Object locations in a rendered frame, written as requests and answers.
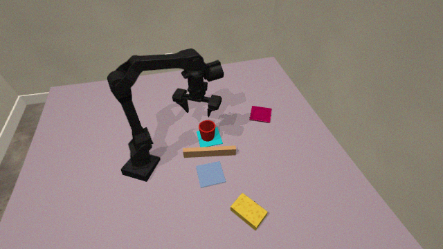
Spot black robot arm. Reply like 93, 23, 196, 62
107, 48, 224, 170

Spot dark pink flat square tile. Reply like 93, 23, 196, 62
249, 106, 271, 123

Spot red cup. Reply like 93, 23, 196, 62
199, 120, 215, 142

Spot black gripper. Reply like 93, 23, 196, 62
172, 83, 222, 117

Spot yellow sponge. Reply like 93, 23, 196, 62
230, 193, 267, 230

